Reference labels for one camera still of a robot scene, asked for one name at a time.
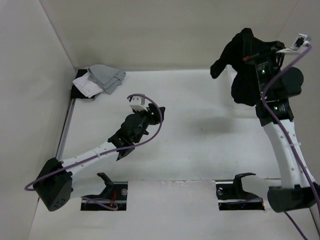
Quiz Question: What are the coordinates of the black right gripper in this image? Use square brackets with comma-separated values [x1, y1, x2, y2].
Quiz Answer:
[243, 33, 287, 97]

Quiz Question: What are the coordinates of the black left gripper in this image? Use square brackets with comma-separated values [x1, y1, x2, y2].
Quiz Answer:
[133, 103, 165, 144]

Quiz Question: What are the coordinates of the black tank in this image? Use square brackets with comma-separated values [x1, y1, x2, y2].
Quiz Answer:
[70, 69, 96, 99]
[209, 28, 266, 107]

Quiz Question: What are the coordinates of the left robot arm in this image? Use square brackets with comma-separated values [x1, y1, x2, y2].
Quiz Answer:
[32, 103, 166, 212]

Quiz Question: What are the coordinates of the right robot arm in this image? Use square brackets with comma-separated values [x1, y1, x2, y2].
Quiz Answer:
[243, 35, 320, 213]

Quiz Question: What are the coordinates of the grey folded tank top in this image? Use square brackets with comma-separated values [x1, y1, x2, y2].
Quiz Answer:
[87, 64, 126, 95]

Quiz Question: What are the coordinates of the white folded tank top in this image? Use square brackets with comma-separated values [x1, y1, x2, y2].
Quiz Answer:
[72, 72, 103, 98]

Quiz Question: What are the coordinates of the black folded tank top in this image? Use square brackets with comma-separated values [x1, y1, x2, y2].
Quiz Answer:
[70, 69, 96, 99]

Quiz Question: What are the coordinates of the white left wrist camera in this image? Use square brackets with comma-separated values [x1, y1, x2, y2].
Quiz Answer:
[128, 96, 148, 112]

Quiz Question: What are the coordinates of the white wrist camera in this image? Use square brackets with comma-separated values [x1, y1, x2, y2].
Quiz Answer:
[276, 33, 311, 55]
[128, 96, 148, 112]

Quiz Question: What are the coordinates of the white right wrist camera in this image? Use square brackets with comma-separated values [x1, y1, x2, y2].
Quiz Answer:
[276, 33, 311, 55]

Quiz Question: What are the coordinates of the left aluminium table rail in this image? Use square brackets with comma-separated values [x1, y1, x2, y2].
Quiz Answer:
[55, 99, 76, 161]

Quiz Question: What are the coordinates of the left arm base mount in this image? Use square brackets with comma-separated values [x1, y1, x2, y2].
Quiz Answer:
[80, 172, 129, 212]

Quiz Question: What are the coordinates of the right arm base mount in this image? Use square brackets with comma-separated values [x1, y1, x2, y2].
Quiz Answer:
[215, 172, 265, 211]

